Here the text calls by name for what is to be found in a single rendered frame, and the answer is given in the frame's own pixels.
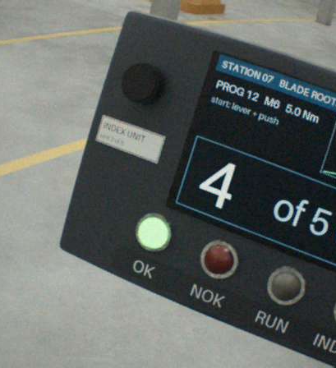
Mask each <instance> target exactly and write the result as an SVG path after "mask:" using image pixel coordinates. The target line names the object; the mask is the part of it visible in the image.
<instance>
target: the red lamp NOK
mask: <svg viewBox="0 0 336 368"><path fill-rule="evenodd" d="M200 263H201V266H202V268H203V270H204V271H205V272H206V273H207V274H208V275H209V276H211V277H213V278H227V277H230V276H231V275H233V274H234V273H235V272H236V270H237V268H238V265H239V255H238V252H237V248H236V247H235V246H234V245H233V244H231V243H230V242H228V241H224V240H215V241H212V242H210V243H209V244H208V245H207V246H206V247H205V248H204V250H203V252H202V255H200Z"/></svg>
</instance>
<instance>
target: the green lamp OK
mask: <svg viewBox="0 0 336 368"><path fill-rule="evenodd" d="M136 238H137V240H138V242H139V243H140V244H141V245H142V246H143V247H144V248H145V249H146V250H149V251H161V250H163V249H165V248H166V247H168V246H169V244H170V243H171V241H172V239H173V228H172V225H171V223H170V222H169V221H168V219H167V218H165V217H164V216H163V215H162V214H154V213H152V214H147V215H145V216H144V217H143V218H141V219H140V221H139V222H138V224H137V225H136Z"/></svg>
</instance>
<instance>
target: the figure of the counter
mask: <svg viewBox="0 0 336 368"><path fill-rule="evenodd" d="M264 162H265V159H264V158H261V157H259V156H256V155H255V154H253V153H250V152H247V151H245V150H242V149H238V148H236V147H233V146H231V145H227V144H224V143H222V142H219V141H216V140H213V139H210V138H208V137H205V136H202V135H199V134H196V136H195V139H194V141H193V144H192V147H191V152H190V154H189V157H188V160H187V162H186V167H185V168H184V170H183V174H182V178H181V181H180V184H179V187H178V189H177V194H176V196H175V200H174V203H173V204H174V205H177V206H179V207H182V208H183V209H188V210H190V211H192V212H195V213H197V214H200V215H203V216H205V217H207V218H209V219H213V220H215V221H217V222H220V223H223V224H225V225H228V226H229V227H232V228H235V229H237V230H240V231H241V230H242V225H243V223H244V220H245V217H246V213H247V210H248V208H249V205H250V203H251V199H252V196H253V194H254V191H255V187H256V184H257V182H258V179H259V176H260V172H261V170H262V168H263V165H264Z"/></svg>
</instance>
